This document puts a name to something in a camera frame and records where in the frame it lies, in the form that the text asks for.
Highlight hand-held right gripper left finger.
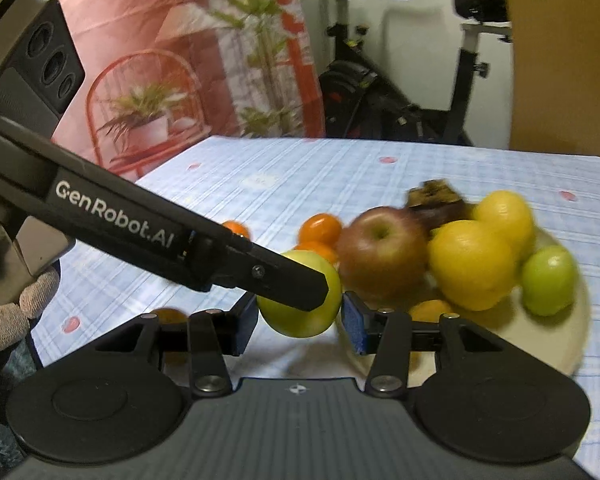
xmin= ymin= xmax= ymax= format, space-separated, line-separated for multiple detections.
xmin=95 ymin=292 xmax=259 ymax=397

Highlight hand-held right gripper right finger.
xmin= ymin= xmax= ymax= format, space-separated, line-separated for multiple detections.
xmin=340 ymin=290 xmax=507 ymax=398

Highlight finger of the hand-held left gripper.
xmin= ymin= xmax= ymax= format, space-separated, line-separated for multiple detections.
xmin=187 ymin=232 xmax=330 ymax=313

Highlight yellow-green jujube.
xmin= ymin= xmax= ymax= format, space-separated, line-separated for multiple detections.
xmin=257 ymin=250 xmax=342 ymax=338

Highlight red apple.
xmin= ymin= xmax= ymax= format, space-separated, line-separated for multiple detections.
xmin=336 ymin=206 xmax=431 ymax=302

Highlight yellow lemon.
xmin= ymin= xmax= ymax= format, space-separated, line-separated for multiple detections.
xmin=472 ymin=190 xmax=536 ymax=261
xmin=427 ymin=220 xmax=518 ymax=312

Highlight dark purple mangosteen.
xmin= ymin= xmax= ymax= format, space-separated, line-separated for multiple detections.
xmin=405 ymin=179 xmax=477 ymax=231

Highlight cream round plate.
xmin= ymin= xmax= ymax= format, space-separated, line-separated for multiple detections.
xmin=334 ymin=220 xmax=593 ymax=388

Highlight green jujube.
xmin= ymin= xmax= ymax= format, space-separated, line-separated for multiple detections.
xmin=521 ymin=246 xmax=579 ymax=317

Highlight person's left hand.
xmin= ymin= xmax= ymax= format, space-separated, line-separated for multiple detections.
xmin=0 ymin=199 xmax=62 ymax=357

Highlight printed backdrop cloth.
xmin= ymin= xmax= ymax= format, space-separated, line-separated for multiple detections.
xmin=0 ymin=0 xmax=327 ymax=183

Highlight black exercise bike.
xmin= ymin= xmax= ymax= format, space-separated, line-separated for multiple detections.
xmin=295 ymin=0 xmax=513 ymax=148

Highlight wooden door panel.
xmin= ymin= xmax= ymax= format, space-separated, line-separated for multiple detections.
xmin=500 ymin=0 xmax=600 ymax=171

